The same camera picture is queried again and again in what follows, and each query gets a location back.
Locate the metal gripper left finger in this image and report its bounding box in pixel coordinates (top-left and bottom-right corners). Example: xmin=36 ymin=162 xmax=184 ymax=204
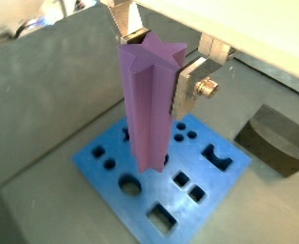
xmin=100 ymin=0 xmax=150 ymax=44

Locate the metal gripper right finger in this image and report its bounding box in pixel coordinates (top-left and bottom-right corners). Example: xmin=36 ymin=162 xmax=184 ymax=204
xmin=172 ymin=34 xmax=236 ymax=120

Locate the blue shape-sorter board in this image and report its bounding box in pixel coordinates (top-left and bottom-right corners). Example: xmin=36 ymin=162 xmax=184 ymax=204
xmin=74 ymin=114 xmax=251 ymax=244

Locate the purple star-shaped peg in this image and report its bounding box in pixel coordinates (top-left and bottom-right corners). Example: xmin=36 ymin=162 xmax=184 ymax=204
xmin=119 ymin=31 xmax=187 ymax=173

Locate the dark grey block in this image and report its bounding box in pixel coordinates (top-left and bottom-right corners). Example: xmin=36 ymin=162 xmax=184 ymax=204
xmin=235 ymin=104 xmax=299 ymax=177

